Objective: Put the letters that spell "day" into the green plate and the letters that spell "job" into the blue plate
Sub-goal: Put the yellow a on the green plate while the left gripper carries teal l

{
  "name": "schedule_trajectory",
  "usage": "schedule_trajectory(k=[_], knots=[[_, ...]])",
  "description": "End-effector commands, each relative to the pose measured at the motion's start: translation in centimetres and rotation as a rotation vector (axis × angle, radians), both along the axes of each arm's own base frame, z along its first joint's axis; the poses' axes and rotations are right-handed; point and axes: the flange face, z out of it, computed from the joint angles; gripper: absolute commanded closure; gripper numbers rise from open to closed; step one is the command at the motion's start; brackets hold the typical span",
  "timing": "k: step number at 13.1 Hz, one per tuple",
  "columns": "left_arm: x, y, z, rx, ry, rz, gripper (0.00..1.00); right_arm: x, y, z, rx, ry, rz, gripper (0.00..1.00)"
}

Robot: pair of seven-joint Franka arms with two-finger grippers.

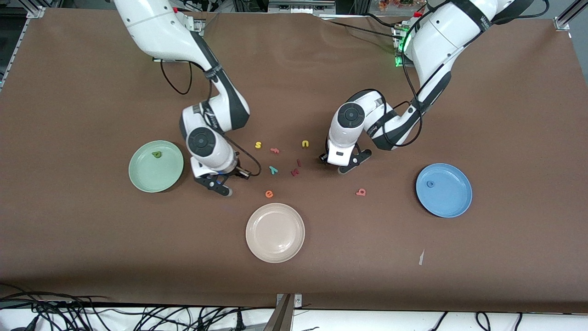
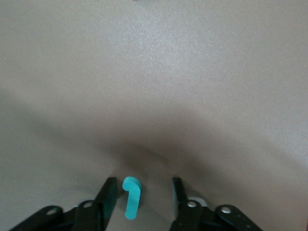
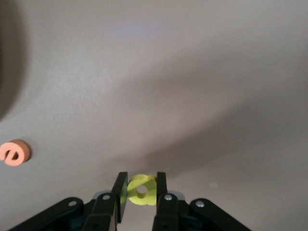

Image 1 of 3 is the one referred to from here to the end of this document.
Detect metal table edge bracket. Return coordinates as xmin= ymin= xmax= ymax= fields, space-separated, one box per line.
xmin=276 ymin=293 xmax=303 ymax=308

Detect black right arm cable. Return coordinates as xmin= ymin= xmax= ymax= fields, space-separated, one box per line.
xmin=160 ymin=59 xmax=262 ymax=180

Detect orange dried flowers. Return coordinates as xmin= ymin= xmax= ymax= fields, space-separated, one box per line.
xmin=379 ymin=0 xmax=416 ymax=12

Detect black base cable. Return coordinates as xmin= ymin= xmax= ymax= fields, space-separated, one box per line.
xmin=365 ymin=13 xmax=400 ymax=27
xmin=327 ymin=20 xmax=399 ymax=36

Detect aluminium frame rail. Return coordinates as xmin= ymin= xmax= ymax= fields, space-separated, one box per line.
xmin=554 ymin=0 xmax=588 ymax=83
xmin=0 ymin=6 xmax=45 ymax=92

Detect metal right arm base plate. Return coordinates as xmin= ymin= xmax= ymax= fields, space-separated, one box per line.
xmin=152 ymin=16 xmax=205 ymax=63

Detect blue plate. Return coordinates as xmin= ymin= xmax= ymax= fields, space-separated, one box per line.
xmin=416 ymin=163 xmax=473 ymax=218

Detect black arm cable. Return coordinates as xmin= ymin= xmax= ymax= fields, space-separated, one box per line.
xmin=363 ymin=0 xmax=549 ymax=148
xmin=160 ymin=59 xmax=262 ymax=180

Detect tangled black floor cables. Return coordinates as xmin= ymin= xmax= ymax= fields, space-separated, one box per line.
xmin=0 ymin=283 xmax=276 ymax=331

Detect grey metal box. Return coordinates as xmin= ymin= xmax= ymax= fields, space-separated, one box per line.
xmin=268 ymin=0 xmax=337 ymax=14

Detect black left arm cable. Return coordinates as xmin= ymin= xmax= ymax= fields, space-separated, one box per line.
xmin=363 ymin=0 xmax=549 ymax=148

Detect grey support beam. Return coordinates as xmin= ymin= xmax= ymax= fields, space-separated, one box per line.
xmin=263 ymin=294 xmax=294 ymax=331

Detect light green plate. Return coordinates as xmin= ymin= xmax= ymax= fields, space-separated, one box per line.
xmin=128 ymin=140 xmax=185 ymax=193

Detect beige plate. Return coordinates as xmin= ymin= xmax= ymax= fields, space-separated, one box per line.
xmin=245 ymin=203 xmax=305 ymax=263

